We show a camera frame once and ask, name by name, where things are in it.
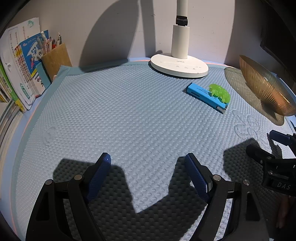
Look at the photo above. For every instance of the black monitor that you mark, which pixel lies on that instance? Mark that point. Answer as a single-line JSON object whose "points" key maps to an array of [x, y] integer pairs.
{"points": [[279, 33]]}

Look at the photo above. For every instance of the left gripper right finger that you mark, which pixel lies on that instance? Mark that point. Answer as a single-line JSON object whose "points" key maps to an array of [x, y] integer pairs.
{"points": [[200, 176]]}

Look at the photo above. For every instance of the green toy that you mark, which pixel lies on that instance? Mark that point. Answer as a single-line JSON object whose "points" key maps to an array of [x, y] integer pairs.
{"points": [[219, 92]]}

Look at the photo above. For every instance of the light blue textured mat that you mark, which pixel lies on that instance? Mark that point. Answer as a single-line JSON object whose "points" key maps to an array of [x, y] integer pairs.
{"points": [[147, 124]]}

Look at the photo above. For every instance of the stack of books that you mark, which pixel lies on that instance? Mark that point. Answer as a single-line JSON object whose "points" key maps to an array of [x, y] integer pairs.
{"points": [[21, 64]]}

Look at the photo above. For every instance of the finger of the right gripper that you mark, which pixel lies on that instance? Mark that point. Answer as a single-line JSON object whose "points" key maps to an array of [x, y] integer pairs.
{"points": [[282, 138]]}

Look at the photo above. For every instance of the brown pen holder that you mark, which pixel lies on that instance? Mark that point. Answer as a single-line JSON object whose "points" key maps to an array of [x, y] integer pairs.
{"points": [[54, 59]]}

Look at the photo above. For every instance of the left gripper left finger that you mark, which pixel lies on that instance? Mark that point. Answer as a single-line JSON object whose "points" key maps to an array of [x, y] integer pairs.
{"points": [[96, 175]]}

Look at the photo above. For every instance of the amber glass bowl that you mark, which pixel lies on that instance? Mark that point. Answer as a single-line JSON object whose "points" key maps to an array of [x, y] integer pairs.
{"points": [[267, 87]]}

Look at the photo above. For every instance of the blue utility knife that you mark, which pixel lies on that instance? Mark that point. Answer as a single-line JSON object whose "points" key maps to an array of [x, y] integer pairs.
{"points": [[205, 96]]}

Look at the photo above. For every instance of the white desk lamp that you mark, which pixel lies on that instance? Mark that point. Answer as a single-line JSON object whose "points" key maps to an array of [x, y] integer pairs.
{"points": [[178, 62]]}

